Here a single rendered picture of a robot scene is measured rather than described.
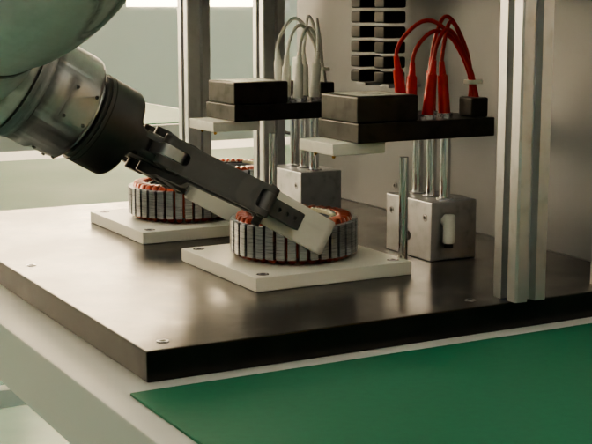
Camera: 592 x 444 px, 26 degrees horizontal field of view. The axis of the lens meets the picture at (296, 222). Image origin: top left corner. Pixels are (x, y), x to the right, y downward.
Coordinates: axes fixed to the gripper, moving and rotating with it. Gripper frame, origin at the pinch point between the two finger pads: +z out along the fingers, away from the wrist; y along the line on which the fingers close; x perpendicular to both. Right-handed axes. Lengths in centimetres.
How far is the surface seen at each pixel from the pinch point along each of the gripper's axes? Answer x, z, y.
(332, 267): -1.8, 3.0, 6.6
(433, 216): 6.8, 12.1, 3.7
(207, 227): -2.3, 2.4, -16.8
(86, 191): -2, 9, -67
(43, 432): -53, 72, -188
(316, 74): 18.0, 8.7, -22.4
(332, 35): 26.3, 15.6, -36.3
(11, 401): -45, 50, -161
